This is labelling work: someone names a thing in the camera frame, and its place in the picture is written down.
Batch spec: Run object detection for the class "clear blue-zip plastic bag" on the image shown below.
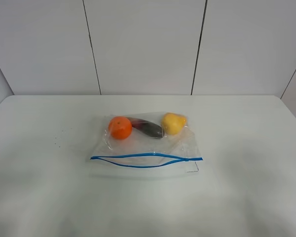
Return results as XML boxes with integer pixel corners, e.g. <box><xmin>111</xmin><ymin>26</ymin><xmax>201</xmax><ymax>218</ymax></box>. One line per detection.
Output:
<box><xmin>90</xmin><ymin>112</ymin><xmax>204</xmax><ymax>173</ymax></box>

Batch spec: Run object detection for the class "dark purple eggplant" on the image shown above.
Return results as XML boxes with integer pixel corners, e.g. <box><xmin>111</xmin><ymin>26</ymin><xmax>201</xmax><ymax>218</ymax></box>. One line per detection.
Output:
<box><xmin>127</xmin><ymin>117</ymin><xmax>164</xmax><ymax>139</ymax></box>

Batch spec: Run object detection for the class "yellow pear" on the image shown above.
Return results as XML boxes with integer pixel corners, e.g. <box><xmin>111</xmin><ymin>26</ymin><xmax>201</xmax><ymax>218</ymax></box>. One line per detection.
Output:
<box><xmin>161</xmin><ymin>113</ymin><xmax>187</xmax><ymax>135</ymax></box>

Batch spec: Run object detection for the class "orange fruit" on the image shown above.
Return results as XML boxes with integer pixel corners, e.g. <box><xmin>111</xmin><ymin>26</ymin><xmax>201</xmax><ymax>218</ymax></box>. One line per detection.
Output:
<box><xmin>108</xmin><ymin>116</ymin><xmax>132</xmax><ymax>140</ymax></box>

